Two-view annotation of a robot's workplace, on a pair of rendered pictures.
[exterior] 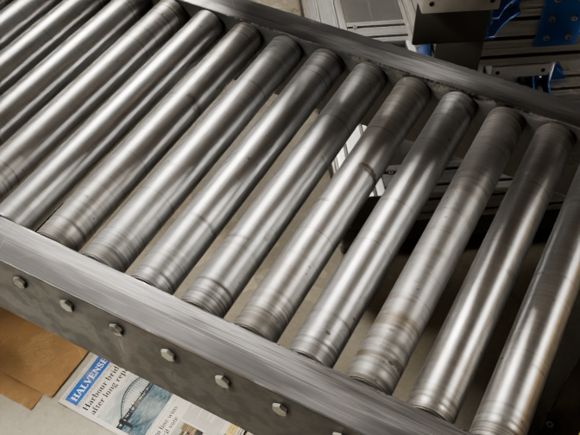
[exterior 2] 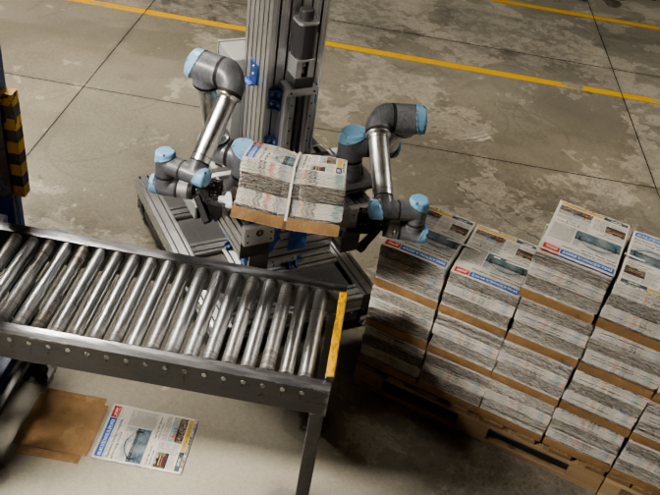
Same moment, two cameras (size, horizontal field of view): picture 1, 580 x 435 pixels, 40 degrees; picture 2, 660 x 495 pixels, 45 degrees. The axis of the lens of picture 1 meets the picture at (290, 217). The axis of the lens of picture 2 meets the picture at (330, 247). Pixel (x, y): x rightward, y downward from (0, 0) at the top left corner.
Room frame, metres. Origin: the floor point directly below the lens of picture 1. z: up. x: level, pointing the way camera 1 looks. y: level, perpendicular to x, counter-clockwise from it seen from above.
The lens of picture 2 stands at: (-1.28, 0.62, 2.75)
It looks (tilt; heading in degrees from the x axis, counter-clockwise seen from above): 38 degrees down; 333
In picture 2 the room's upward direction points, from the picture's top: 9 degrees clockwise
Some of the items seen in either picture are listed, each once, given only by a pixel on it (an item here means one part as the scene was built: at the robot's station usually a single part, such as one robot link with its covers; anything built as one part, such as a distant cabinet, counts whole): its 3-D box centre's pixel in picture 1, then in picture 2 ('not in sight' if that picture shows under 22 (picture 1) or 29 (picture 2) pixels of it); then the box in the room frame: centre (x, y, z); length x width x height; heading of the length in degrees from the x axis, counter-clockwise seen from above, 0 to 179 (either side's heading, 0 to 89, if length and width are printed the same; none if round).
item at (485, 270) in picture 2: not in sight; (504, 344); (0.59, -1.24, 0.42); 1.17 x 0.39 x 0.83; 43
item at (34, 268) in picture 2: not in sight; (26, 282); (1.01, 0.62, 0.77); 0.47 x 0.05 x 0.05; 152
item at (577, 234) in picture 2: not in sight; (585, 236); (0.49, -1.35, 1.06); 0.37 x 0.29 x 0.01; 132
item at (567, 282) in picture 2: not in sight; (575, 261); (0.49, -1.34, 0.95); 0.38 x 0.29 x 0.23; 132
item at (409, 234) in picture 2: not in sight; (412, 231); (0.73, -0.74, 1.00); 0.11 x 0.08 x 0.09; 62
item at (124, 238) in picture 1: (204, 146); (187, 310); (0.73, 0.11, 0.77); 0.47 x 0.05 x 0.05; 152
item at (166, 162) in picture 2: not in sight; (168, 164); (1.16, 0.08, 1.11); 0.11 x 0.08 x 0.11; 44
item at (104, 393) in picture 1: (171, 386); (145, 438); (0.81, 0.25, 0.00); 0.37 x 0.28 x 0.01; 62
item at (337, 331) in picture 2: not in sight; (337, 333); (0.47, -0.36, 0.81); 0.43 x 0.03 x 0.02; 152
